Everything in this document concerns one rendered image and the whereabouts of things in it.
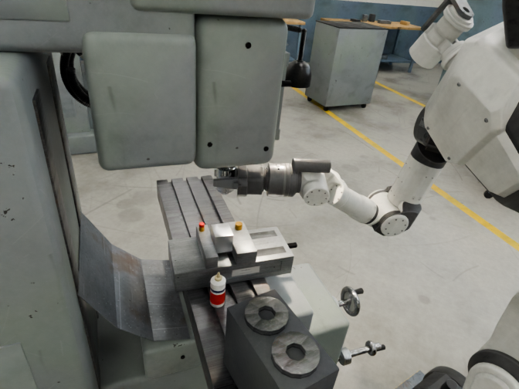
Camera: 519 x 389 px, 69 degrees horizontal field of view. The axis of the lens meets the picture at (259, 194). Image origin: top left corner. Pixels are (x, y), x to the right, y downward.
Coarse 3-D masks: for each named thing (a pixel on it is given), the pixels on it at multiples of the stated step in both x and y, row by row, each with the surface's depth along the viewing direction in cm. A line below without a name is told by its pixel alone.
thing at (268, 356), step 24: (240, 312) 77; (264, 312) 78; (288, 312) 77; (240, 336) 75; (264, 336) 73; (288, 336) 72; (312, 336) 74; (240, 360) 78; (264, 360) 68; (288, 360) 67; (312, 360) 68; (240, 384) 81; (264, 384) 69; (288, 384) 65; (312, 384) 65
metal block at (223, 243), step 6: (216, 228) 108; (222, 228) 108; (228, 228) 108; (216, 234) 105; (222, 234) 106; (228, 234) 106; (216, 240) 105; (222, 240) 106; (228, 240) 106; (216, 246) 106; (222, 246) 107; (228, 246) 108
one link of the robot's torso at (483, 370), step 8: (472, 368) 80; (480, 368) 78; (488, 368) 77; (496, 368) 76; (472, 376) 81; (480, 376) 78; (488, 376) 77; (496, 376) 76; (504, 376) 74; (512, 376) 74; (464, 384) 83; (472, 384) 80; (480, 384) 78; (488, 384) 77; (496, 384) 75; (504, 384) 74; (512, 384) 74
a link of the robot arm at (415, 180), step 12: (408, 168) 100; (420, 168) 97; (432, 168) 96; (396, 180) 104; (408, 180) 100; (420, 180) 98; (432, 180) 98; (372, 192) 112; (396, 192) 103; (408, 192) 101; (420, 192) 100; (396, 204) 104; (408, 204) 102; (420, 204) 103; (396, 216) 102; (408, 216) 103; (384, 228) 104; (396, 228) 104; (408, 228) 106
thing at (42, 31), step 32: (0, 0) 54; (32, 0) 56; (64, 0) 57; (96, 0) 59; (128, 0) 60; (0, 32) 57; (32, 32) 58; (64, 32) 59; (160, 32) 64; (192, 32) 67
